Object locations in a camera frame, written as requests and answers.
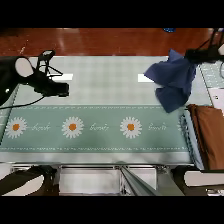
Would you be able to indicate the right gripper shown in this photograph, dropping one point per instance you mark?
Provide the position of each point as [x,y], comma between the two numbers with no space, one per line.
[193,56]

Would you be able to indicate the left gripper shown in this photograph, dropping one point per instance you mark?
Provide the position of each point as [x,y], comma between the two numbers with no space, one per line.
[53,88]

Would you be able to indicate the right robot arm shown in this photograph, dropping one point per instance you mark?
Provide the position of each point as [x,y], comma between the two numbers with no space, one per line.
[212,56]

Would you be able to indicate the brown garment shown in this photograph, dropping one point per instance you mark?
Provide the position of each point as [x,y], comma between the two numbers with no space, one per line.
[211,133]

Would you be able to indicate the pale blue garment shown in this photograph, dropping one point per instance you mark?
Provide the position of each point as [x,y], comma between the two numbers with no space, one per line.
[193,140]

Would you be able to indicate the silver frame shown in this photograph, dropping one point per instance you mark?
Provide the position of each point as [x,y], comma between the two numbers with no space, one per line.
[140,183]

